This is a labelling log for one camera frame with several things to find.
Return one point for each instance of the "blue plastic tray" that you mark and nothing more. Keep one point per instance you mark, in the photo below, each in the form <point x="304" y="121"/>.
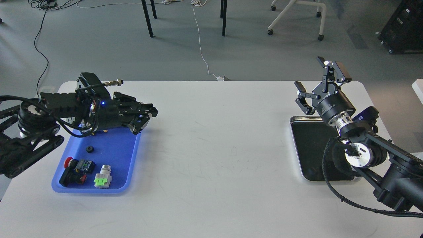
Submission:
<point x="117" y="147"/>

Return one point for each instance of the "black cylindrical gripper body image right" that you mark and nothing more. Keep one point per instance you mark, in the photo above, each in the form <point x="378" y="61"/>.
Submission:
<point x="331" y="104"/>

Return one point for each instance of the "red emergency stop button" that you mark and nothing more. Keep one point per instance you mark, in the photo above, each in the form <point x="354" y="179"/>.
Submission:
<point x="80" y="166"/>

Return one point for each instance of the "small black gear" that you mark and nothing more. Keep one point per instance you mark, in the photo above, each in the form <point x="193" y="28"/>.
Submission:
<point x="89" y="149"/>

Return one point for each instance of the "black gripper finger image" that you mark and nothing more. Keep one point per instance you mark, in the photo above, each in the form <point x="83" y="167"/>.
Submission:
<point x="128" y="105"/>
<point x="335" y="75"/>
<point x="301" y="100"/>
<point x="139" y="123"/>

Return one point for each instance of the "silver metal tray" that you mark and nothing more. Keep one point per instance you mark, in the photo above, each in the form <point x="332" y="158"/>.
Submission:
<point x="310" y="136"/>

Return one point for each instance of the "black red switch block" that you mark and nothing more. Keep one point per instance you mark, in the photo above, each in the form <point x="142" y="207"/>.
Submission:
<point x="71" y="176"/>

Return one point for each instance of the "white object right edge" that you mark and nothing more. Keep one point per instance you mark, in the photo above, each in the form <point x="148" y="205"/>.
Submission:
<point x="417" y="86"/>

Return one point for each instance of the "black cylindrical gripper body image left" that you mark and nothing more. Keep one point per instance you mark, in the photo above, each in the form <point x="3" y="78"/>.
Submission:
<point x="110" y="113"/>

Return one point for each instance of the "black equipment case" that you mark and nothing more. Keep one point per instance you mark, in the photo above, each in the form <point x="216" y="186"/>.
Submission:
<point x="403" y="31"/>

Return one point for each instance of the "silver green push button switch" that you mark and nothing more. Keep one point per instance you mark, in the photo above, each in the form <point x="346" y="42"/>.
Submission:
<point x="103" y="179"/>

